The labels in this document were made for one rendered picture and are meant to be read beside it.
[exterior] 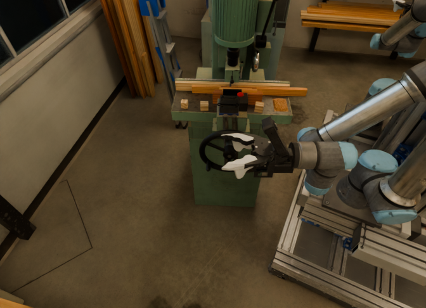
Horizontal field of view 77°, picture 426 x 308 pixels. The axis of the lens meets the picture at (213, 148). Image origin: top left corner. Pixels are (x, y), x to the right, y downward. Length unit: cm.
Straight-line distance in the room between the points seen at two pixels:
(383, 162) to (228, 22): 78
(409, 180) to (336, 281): 92
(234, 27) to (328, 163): 69
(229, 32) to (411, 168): 80
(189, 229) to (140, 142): 97
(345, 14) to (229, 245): 257
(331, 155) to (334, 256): 111
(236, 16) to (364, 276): 148
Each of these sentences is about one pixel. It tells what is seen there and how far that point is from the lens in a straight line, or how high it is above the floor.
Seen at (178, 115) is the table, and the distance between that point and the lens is 137.
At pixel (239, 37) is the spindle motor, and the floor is 124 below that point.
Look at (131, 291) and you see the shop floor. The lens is 189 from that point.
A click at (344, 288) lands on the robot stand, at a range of 173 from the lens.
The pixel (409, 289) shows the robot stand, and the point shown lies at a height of 21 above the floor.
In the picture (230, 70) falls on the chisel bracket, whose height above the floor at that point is 107.
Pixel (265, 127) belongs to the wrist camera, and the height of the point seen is 132.
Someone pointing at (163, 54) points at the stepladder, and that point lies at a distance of 215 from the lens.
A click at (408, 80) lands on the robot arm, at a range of 86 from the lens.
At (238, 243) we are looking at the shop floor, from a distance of 192.
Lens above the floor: 177
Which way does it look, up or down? 48 degrees down
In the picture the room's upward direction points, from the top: straight up
